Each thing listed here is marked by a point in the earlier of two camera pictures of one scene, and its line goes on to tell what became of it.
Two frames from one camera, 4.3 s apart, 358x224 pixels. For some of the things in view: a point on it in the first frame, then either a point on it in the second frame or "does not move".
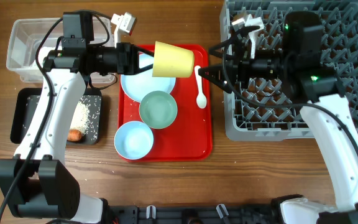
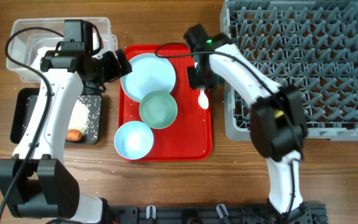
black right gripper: x=224 y=84 to x=194 y=84
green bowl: x=158 y=109 does not move
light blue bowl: x=133 y=140 does not move
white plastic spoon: x=201 y=100 does not move
